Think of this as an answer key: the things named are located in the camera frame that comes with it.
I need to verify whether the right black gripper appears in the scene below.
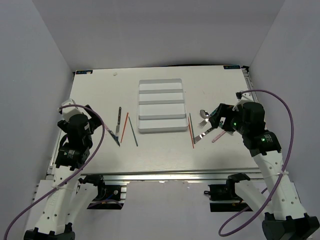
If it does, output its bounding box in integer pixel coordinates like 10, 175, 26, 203
208, 103, 249, 136

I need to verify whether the pink handled spoon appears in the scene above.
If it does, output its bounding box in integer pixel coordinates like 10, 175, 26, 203
211, 131, 226, 143

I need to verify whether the teal handled fork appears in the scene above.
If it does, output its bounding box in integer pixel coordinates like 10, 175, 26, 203
193, 127, 214, 144
198, 118, 209, 128

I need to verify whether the dark handled table knife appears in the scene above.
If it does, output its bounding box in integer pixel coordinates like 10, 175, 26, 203
115, 106, 122, 147

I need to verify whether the green chopstick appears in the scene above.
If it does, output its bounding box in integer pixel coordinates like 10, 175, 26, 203
189, 113, 195, 144
128, 116, 139, 147

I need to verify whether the orange chopstick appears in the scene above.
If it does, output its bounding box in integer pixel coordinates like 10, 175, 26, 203
187, 117, 195, 149
120, 112, 129, 143

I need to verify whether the teal handled spoon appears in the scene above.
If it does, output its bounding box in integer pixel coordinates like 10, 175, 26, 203
199, 109, 210, 119

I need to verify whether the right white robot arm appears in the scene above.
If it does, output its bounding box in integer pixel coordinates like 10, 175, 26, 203
209, 101, 320, 240

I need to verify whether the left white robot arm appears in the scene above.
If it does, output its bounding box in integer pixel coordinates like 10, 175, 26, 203
23, 100, 106, 240

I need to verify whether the left blue corner label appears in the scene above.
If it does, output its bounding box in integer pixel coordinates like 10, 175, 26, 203
75, 70, 93, 75

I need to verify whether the blue corner label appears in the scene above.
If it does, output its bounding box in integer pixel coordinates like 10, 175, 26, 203
223, 65, 241, 70
75, 70, 93, 75

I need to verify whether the right blue corner label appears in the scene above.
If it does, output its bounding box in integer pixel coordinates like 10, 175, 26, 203
223, 65, 241, 70

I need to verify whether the white four-compartment cutlery tray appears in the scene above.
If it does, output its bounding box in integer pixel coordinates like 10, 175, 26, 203
137, 78, 189, 134

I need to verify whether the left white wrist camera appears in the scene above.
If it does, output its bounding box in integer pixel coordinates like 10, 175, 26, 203
57, 98, 82, 122

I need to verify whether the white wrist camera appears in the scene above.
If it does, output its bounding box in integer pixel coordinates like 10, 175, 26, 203
57, 98, 82, 122
236, 91, 255, 106

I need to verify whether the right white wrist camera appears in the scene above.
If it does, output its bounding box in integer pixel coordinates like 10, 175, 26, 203
236, 91, 255, 106

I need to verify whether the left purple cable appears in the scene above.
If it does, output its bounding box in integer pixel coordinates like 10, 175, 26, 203
1, 104, 105, 238

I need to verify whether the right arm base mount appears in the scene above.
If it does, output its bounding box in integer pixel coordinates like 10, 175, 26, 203
203, 184, 252, 213

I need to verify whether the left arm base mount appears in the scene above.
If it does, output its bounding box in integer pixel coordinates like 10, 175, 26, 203
78, 174, 124, 210

